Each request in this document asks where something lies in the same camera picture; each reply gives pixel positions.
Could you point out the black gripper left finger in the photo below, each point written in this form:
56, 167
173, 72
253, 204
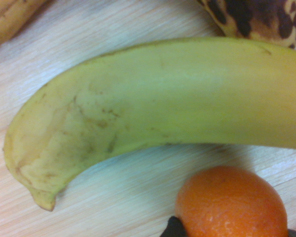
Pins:
173, 228

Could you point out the orange tangerine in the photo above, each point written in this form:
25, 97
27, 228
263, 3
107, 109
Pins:
232, 205

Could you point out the long yellow banana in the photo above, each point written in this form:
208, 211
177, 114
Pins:
162, 98

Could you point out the brown spotted banana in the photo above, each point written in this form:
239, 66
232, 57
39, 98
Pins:
261, 24

